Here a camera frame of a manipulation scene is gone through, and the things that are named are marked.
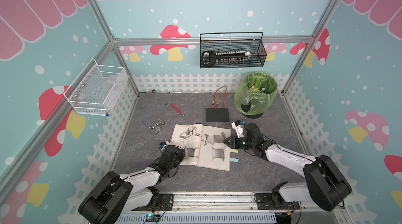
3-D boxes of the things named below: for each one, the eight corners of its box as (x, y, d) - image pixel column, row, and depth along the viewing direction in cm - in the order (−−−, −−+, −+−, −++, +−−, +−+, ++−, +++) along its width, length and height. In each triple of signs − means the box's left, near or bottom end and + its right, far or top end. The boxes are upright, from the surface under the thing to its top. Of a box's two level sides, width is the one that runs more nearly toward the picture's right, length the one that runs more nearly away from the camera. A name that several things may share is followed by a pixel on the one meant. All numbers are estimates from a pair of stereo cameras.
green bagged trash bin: (230, 115, 109) (235, 89, 90) (244, 94, 122) (251, 68, 103) (256, 128, 102) (267, 104, 83) (268, 105, 115) (281, 79, 96)
